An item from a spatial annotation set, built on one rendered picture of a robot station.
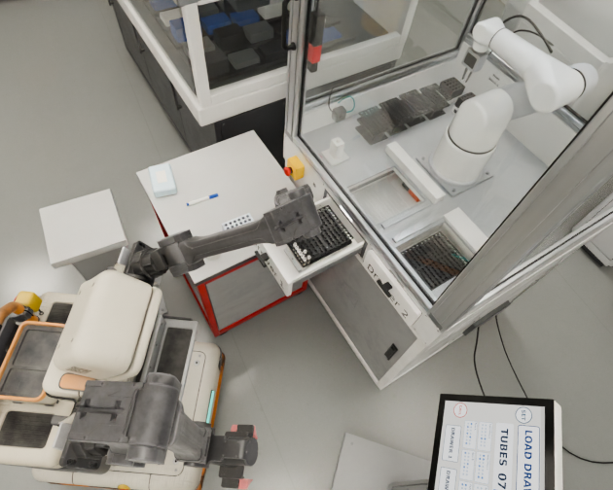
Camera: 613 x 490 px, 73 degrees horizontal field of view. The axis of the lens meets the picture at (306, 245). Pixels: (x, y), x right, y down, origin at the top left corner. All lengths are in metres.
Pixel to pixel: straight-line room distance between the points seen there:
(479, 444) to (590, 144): 0.79
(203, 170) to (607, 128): 1.54
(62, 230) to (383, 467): 1.75
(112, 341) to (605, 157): 0.97
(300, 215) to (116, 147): 2.46
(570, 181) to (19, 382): 1.48
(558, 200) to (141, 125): 2.88
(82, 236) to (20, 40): 2.79
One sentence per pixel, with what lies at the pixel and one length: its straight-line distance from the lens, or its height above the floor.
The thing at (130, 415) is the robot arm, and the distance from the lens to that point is 0.63.
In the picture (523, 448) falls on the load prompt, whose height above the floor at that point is 1.15.
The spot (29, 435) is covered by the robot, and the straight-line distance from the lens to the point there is 1.59.
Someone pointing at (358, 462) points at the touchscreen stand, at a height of 0.03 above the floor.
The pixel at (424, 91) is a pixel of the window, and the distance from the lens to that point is 1.09.
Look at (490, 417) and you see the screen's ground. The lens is 1.29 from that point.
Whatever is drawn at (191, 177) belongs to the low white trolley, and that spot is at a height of 0.76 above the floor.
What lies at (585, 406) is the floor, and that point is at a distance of 2.80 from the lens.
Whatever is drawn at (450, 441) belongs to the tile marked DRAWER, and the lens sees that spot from 1.32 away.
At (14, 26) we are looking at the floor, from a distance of 4.62.
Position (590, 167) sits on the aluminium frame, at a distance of 0.87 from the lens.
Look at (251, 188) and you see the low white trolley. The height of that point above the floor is 0.76.
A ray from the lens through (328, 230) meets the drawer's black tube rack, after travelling 1.59.
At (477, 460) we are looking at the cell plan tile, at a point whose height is 1.06.
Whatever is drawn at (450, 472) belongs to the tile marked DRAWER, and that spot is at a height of 1.01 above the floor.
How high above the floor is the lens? 2.22
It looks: 59 degrees down
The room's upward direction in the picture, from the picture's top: 8 degrees clockwise
